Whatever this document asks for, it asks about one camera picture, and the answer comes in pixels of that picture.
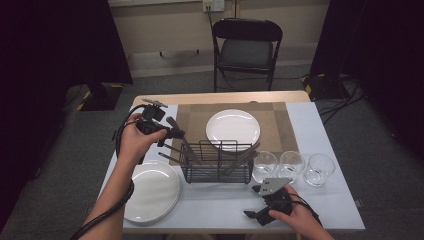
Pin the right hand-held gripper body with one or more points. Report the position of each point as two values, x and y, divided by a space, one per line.
278 201

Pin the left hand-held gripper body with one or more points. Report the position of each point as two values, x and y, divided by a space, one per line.
153 113

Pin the clear drinking glass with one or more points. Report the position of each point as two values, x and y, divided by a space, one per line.
291 168
265 166
319 171

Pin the white dinner plate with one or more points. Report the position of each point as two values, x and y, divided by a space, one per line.
233 128

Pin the stack of white plates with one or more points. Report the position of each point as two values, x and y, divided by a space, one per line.
156 193

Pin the person's right hand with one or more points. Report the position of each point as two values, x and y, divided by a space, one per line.
301 216

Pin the person's left hand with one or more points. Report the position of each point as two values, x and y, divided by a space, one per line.
133 143

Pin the black stand base yellow stripes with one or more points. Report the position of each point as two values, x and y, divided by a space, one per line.
100 96

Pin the brown woven placemat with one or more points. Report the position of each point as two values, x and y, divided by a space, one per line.
283 126

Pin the black curtain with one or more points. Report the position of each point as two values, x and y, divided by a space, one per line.
50 50
383 50

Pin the black folding chair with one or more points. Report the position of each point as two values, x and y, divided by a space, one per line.
246 31

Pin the white wall outlet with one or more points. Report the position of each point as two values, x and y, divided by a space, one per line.
216 5

